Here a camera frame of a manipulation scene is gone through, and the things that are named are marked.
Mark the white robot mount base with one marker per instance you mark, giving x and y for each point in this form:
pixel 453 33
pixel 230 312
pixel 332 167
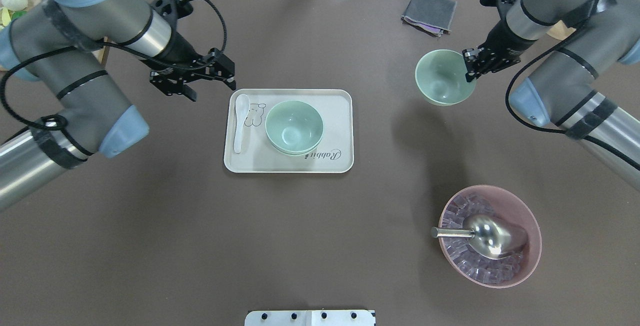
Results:
pixel 317 317

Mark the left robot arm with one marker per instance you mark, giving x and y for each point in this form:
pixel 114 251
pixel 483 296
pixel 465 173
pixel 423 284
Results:
pixel 54 43

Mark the lemon slice left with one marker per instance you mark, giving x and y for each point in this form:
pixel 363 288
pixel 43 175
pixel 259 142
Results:
pixel 5 17

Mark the green bowl on tray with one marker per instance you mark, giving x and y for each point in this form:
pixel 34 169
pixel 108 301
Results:
pixel 294 152

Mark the white garlic bulb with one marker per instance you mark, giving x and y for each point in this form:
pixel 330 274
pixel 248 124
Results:
pixel 15 5

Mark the green lime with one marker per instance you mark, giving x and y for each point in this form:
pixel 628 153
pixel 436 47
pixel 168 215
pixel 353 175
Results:
pixel 16 14

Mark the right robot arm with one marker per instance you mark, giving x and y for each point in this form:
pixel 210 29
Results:
pixel 559 91

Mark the metal scoop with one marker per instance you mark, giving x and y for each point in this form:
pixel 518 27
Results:
pixel 490 236

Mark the pink bowl with ice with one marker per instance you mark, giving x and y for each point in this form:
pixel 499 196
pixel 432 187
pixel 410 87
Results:
pixel 497 202

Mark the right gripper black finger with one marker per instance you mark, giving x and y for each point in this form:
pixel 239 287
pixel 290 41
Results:
pixel 470 59

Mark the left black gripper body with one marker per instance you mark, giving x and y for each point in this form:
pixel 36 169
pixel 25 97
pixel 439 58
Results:
pixel 181 50

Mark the green bowl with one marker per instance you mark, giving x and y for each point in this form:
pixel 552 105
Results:
pixel 294 152
pixel 440 76
pixel 294 124

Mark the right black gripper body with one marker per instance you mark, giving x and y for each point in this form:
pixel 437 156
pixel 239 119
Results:
pixel 501 36

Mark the cream serving tray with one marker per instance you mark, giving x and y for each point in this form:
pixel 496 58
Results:
pixel 334 154

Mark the white ceramic spoon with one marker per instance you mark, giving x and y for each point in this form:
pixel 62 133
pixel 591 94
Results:
pixel 241 110

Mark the grey folded cloth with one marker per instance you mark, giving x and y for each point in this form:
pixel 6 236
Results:
pixel 432 16

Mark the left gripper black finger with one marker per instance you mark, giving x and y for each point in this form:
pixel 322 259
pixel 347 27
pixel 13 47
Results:
pixel 189 93
pixel 231 83

